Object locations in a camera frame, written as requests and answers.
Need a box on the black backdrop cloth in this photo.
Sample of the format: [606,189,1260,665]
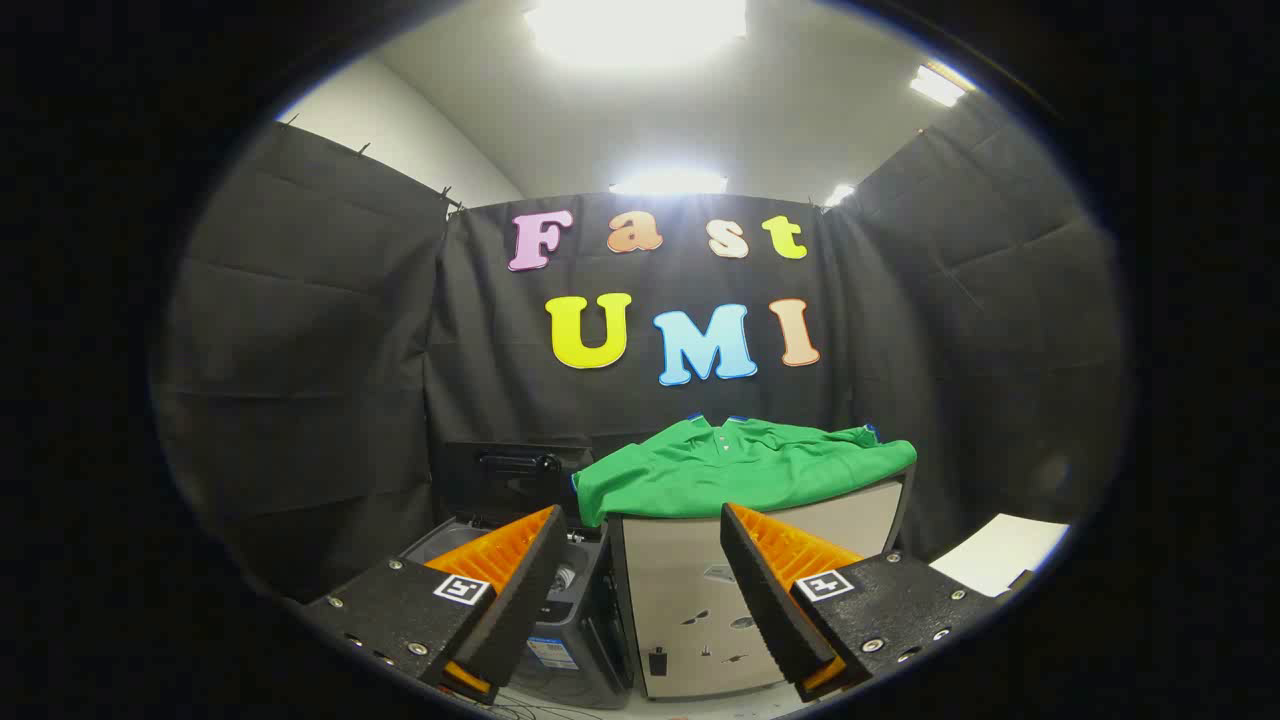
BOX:
[150,95,1131,611]

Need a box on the large ceiling light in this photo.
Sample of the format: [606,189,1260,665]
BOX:
[525,0,748,66]

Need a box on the green polo shirt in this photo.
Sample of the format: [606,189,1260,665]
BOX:
[572,415,918,528]

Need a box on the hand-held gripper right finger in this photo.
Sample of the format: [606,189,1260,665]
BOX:
[720,502,1001,703]

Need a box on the grey washing machine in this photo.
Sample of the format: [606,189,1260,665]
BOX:
[400,513,638,711]

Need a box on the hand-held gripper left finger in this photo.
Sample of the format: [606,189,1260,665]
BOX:
[298,505,569,706]

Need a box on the ceiling light panel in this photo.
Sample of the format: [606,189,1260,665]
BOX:
[610,170,729,197]
[908,62,976,108]

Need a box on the white board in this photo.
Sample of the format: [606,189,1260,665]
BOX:
[930,513,1071,598]

